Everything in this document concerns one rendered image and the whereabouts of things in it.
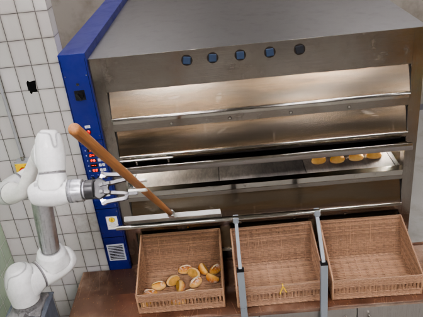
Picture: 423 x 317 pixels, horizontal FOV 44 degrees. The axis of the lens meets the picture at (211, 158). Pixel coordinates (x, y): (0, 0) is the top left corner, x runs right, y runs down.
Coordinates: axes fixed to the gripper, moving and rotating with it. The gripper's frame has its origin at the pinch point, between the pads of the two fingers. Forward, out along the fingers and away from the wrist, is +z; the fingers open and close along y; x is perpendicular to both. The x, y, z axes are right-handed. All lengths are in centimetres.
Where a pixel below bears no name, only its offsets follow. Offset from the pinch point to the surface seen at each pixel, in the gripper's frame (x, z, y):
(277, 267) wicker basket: -169, 63, 34
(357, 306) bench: -140, 107, 61
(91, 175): -131, -52, -33
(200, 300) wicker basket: -150, 10, 51
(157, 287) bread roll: -157, -17, 40
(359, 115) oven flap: -117, 118, -53
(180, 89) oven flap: -101, 11, -74
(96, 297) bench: -160, -59, 44
